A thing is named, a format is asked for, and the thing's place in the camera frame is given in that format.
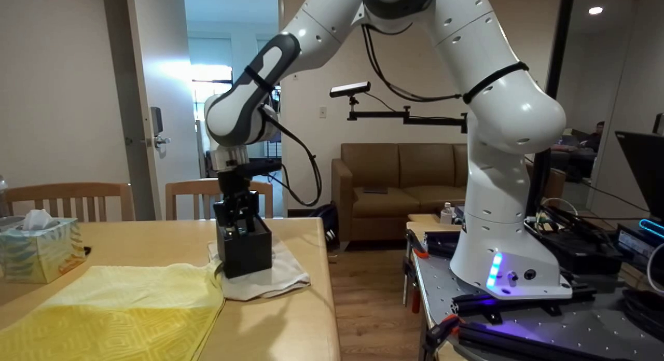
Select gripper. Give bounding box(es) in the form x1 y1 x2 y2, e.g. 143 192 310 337
213 168 259 232

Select tissue box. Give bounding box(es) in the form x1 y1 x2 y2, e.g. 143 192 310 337
0 209 87 284

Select black equipment box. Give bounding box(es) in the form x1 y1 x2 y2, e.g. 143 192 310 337
537 204 624 275

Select control box with blue light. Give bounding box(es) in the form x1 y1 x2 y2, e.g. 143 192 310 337
616 218 664 264

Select wooden chair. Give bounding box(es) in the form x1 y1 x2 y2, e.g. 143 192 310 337
165 178 274 220
4 182 135 222

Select white towel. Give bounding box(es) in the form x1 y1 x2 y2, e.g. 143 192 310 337
207 239 311 302

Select black backpack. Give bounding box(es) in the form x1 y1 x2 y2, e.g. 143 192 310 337
308 202 341 251

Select door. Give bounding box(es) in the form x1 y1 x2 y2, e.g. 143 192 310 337
132 0 202 220

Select yellow cloth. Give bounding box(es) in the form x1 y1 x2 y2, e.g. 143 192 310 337
0 262 226 361

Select brown sofa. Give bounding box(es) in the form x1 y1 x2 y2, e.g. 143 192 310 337
331 142 566 243

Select orange clamp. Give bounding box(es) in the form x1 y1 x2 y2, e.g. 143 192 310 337
421 314 463 361
404 228 431 315

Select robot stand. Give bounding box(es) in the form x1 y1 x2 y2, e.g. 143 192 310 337
404 213 664 361

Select black pole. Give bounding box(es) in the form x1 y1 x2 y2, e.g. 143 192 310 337
524 0 577 217

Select person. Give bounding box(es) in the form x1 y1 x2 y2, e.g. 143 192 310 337
580 121 606 154

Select black laptop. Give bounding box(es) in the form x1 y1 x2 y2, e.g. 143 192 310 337
615 130 664 221

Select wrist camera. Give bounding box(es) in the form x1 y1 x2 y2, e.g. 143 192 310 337
243 160 283 177

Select door handle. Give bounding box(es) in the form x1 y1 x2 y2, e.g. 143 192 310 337
150 106 171 155

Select camera on mount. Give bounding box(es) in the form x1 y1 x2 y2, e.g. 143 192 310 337
329 81 468 134

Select coil of black cable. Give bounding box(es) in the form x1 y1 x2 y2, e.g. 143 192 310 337
621 287 664 344

